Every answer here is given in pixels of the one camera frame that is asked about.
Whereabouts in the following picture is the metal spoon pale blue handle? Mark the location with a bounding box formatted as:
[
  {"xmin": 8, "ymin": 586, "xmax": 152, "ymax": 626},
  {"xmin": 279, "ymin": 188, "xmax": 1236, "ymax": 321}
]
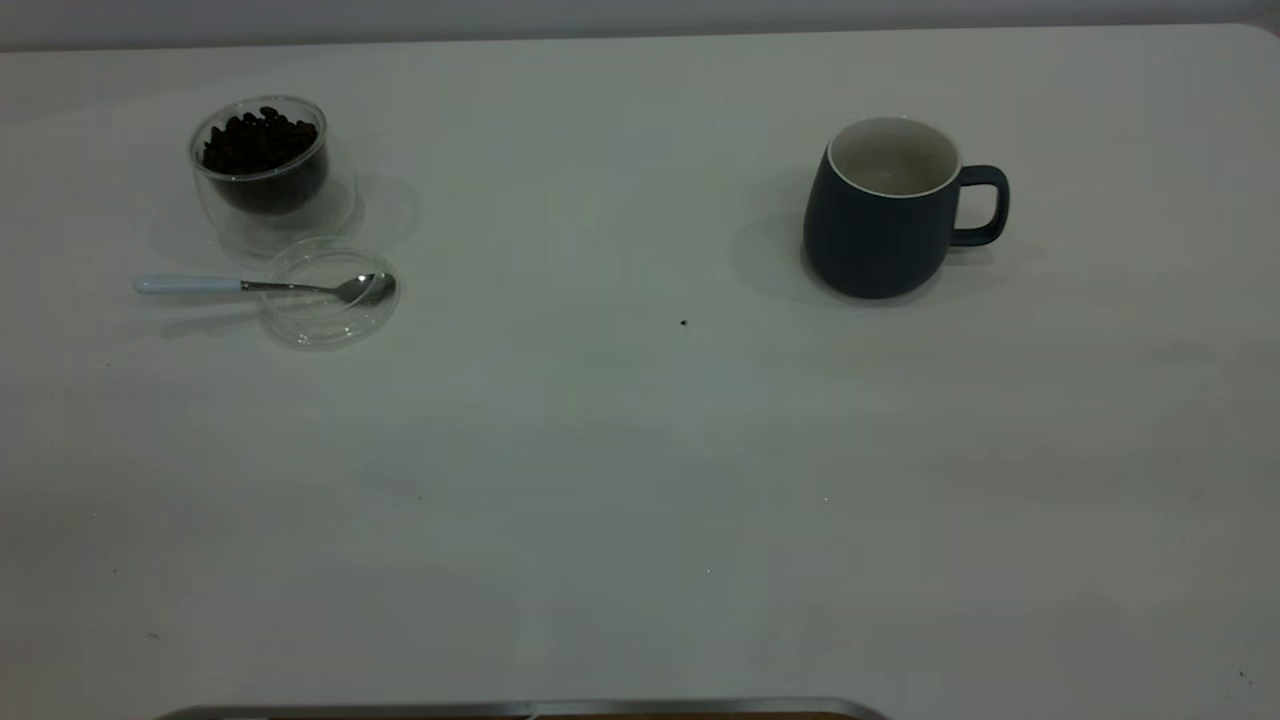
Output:
[{"xmin": 133, "ymin": 272, "xmax": 397, "ymax": 307}]

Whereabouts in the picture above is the clear double-wall glass cup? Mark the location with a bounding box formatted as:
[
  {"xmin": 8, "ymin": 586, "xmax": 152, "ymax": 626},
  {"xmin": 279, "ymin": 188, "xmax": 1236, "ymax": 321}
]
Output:
[{"xmin": 189, "ymin": 95, "xmax": 358, "ymax": 258}]

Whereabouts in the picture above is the silver metal frame bar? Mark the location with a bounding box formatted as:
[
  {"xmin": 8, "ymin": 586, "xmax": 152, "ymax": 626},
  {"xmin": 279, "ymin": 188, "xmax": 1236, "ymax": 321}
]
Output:
[{"xmin": 155, "ymin": 697, "xmax": 891, "ymax": 720}]

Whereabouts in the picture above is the dark blue-grey ceramic mug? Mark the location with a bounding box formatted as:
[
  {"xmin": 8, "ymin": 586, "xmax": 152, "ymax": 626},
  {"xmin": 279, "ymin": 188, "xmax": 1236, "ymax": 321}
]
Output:
[{"xmin": 802, "ymin": 116, "xmax": 1011, "ymax": 301}]

